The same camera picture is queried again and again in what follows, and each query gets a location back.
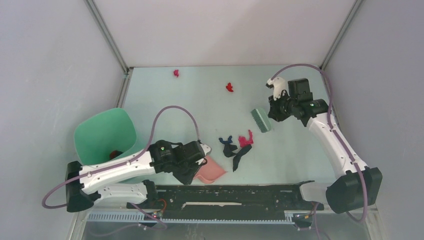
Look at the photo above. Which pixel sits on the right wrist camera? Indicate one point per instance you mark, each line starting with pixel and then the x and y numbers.
pixel 279 86

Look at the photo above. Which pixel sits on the left aluminium frame post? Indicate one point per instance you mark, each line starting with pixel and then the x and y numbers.
pixel 104 30

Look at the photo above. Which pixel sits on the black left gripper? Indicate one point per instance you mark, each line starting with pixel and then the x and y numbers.
pixel 187 179

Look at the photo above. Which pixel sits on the aluminium frame post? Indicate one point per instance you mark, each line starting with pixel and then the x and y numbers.
pixel 355 8
pixel 104 30

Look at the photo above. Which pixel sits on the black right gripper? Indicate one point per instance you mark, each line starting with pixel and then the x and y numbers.
pixel 273 112

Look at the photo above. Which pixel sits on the pink plastic dustpan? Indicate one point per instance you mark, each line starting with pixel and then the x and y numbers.
pixel 209 172

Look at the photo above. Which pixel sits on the green hand brush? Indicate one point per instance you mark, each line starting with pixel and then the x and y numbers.
pixel 261 119

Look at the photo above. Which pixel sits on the right aluminium frame post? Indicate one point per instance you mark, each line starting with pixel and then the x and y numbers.
pixel 355 8

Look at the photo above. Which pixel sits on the green plastic waste bin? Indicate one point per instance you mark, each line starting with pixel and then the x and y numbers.
pixel 101 134

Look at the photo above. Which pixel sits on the blue paper scrap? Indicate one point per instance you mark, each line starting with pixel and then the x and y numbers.
pixel 228 141

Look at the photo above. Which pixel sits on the black twisted paper scrap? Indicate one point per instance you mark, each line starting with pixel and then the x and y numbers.
pixel 238 156

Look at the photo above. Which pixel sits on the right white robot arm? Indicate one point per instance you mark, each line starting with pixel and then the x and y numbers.
pixel 356 185

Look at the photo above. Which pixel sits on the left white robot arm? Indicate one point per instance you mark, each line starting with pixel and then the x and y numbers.
pixel 91 184

